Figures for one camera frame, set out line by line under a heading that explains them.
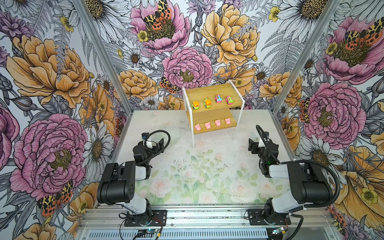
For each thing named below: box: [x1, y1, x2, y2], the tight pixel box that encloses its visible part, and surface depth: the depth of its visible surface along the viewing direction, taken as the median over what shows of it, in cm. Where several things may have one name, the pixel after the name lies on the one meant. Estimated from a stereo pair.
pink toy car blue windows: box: [214, 94, 223, 103], surface depth 80 cm
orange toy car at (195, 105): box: [191, 101, 200, 110], surface depth 77 cm
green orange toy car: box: [203, 99, 212, 108], surface depth 78 cm
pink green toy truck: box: [226, 96, 234, 105], surface depth 79 cm
